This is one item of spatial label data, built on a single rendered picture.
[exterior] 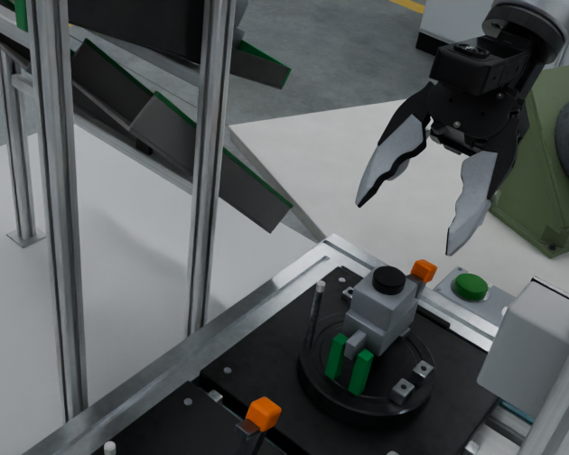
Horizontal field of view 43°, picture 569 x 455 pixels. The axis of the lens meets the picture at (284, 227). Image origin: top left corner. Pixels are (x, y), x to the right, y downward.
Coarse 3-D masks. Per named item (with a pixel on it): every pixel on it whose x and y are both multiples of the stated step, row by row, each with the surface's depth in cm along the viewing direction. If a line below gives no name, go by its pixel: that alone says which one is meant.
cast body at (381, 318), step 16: (384, 272) 66; (400, 272) 66; (368, 288) 66; (384, 288) 65; (400, 288) 65; (416, 288) 67; (352, 304) 67; (368, 304) 66; (384, 304) 65; (400, 304) 65; (416, 304) 70; (352, 320) 67; (368, 320) 67; (384, 320) 65; (400, 320) 68; (352, 336) 67; (368, 336) 67; (384, 336) 66; (352, 352) 66
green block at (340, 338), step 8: (336, 336) 68; (344, 336) 68; (336, 344) 68; (344, 344) 67; (336, 352) 68; (328, 360) 69; (336, 360) 69; (328, 368) 70; (336, 368) 69; (336, 376) 70
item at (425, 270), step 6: (414, 264) 74; (420, 264) 73; (426, 264) 73; (432, 264) 74; (414, 270) 73; (420, 270) 73; (426, 270) 73; (432, 270) 73; (408, 276) 72; (414, 276) 73; (420, 276) 73; (426, 276) 73; (432, 276) 74; (414, 282) 72; (420, 282) 72; (426, 282) 73; (420, 288) 74; (420, 294) 75
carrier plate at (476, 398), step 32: (288, 320) 79; (416, 320) 81; (224, 352) 74; (256, 352) 74; (288, 352) 75; (448, 352) 78; (480, 352) 79; (224, 384) 71; (256, 384) 71; (288, 384) 72; (448, 384) 74; (288, 416) 68; (320, 416) 69; (416, 416) 70; (448, 416) 71; (480, 416) 72; (288, 448) 67; (320, 448) 66; (352, 448) 67; (384, 448) 67; (416, 448) 67; (448, 448) 68
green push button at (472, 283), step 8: (456, 280) 88; (464, 280) 88; (472, 280) 88; (480, 280) 89; (456, 288) 88; (464, 288) 87; (472, 288) 87; (480, 288) 87; (464, 296) 87; (472, 296) 87; (480, 296) 87
